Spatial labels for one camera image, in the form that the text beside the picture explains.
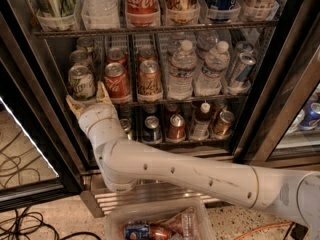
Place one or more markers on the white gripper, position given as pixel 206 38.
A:
pixel 97 112

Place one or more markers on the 7up can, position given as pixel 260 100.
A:
pixel 81 57
pixel 81 80
pixel 88 44

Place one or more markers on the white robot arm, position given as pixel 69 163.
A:
pixel 123 148

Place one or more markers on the front red coca-cola can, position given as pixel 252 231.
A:
pixel 116 80

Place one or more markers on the red coca-cola can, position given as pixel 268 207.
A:
pixel 116 80
pixel 115 54

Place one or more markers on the bottom shelf silver green can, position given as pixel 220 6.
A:
pixel 127 127

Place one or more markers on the rear red coca-cola can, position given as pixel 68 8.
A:
pixel 115 54

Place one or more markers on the front orange soda can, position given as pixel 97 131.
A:
pixel 149 78

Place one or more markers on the orange soda can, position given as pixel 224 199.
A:
pixel 147 53
pixel 149 78

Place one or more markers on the bottom shelf pepsi can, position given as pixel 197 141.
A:
pixel 152 129

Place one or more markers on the rear orange soda can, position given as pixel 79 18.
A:
pixel 147 53

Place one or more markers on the open glass fridge door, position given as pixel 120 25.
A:
pixel 32 169

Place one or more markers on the bottom shelf red can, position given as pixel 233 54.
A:
pixel 176 128

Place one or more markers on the steel fridge base grille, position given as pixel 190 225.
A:
pixel 100 200

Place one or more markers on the top shelf clear water bottle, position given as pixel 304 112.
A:
pixel 101 14

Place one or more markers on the top shelf green can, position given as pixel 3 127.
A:
pixel 56 0

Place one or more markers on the top shelf coca-cola bottle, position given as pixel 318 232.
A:
pixel 140 12

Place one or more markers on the bottom shelf small brown bottle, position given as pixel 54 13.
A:
pixel 201 121

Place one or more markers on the top shelf orange can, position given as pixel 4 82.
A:
pixel 182 11

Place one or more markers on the shelf orange can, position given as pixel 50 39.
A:
pixel 182 11
pixel 223 123

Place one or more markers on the bottom shelf orange can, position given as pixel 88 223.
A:
pixel 223 123

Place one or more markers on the pepsi can in bin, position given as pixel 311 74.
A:
pixel 137 231

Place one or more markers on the front slim silver blue can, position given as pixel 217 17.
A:
pixel 244 64

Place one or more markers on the slim silver blue can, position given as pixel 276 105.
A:
pixel 241 47
pixel 244 64

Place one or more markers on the rear slim silver blue can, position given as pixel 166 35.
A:
pixel 241 47

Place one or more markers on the pepsi can behind right door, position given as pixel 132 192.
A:
pixel 312 116

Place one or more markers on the rear left water bottle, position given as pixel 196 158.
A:
pixel 174 42

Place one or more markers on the front left water bottle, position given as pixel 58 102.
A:
pixel 181 71

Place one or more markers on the front right water bottle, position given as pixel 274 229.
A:
pixel 215 63

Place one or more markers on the rear right water bottle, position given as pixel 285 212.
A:
pixel 206 40

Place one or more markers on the clear plastic bin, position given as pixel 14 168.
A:
pixel 154 212

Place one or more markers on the plastic bottle in bin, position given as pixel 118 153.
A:
pixel 182 226

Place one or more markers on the black power plug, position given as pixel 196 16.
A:
pixel 298 232

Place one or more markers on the middle wire shelf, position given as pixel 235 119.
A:
pixel 173 100

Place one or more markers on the wire shelf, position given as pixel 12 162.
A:
pixel 151 30
pixel 173 100

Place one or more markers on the upper wire shelf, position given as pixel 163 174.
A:
pixel 151 30

